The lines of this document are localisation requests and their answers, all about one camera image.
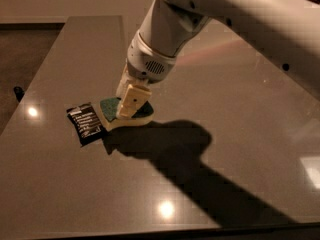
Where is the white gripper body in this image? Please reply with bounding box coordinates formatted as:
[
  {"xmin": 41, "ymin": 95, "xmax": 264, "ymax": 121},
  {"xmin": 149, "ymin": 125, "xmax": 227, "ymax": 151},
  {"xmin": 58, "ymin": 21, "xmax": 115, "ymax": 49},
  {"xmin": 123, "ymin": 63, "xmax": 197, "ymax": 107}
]
[{"xmin": 127, "ymin": 30, "xmax": 176, "ymax": 83}]

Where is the black chair part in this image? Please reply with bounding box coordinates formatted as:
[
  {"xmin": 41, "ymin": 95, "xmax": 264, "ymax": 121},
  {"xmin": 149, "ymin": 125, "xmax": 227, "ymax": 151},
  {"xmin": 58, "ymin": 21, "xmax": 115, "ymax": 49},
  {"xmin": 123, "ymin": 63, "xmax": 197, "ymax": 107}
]
[{"xmin": 13, "ymin": 86, "xmax": 25, "ymax": 102}]

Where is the black rxbar chocolate wrapper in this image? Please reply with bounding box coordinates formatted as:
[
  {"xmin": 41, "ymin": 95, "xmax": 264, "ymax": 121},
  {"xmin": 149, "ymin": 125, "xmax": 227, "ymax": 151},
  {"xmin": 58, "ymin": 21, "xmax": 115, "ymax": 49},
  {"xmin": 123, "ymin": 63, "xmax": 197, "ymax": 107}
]
[{"xmin": 66, "ymin": 103, "xmax": 107, "ymax": 146}]

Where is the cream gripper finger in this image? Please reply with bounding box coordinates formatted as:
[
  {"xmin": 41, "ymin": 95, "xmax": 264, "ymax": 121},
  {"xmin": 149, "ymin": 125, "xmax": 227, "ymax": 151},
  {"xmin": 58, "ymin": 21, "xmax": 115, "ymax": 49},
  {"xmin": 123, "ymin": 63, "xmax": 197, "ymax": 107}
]
[
  {"xmin": 116, "ymin": 66, "xmax": 136, "ymax": 99},
  {"xmin": 116, "ymin": 84, "xmax": 152, "ymax": 119}
]

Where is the green and yellow sponge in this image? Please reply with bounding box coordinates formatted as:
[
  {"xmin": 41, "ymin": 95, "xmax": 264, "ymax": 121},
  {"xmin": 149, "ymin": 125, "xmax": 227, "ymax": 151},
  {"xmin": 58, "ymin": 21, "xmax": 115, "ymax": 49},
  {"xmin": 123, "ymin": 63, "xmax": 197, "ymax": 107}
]
[{"xmin": 97, "ymin": 98, "xmax": 154, "ymax": 132}]

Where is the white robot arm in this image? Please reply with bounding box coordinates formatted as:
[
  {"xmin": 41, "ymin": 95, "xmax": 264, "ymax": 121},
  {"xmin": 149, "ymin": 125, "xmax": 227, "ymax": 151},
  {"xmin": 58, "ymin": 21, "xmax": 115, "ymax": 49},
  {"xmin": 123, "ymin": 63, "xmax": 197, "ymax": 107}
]
[{"xmin": 116, "ymin": 0, "xmax": 320, "ymax": 119}]

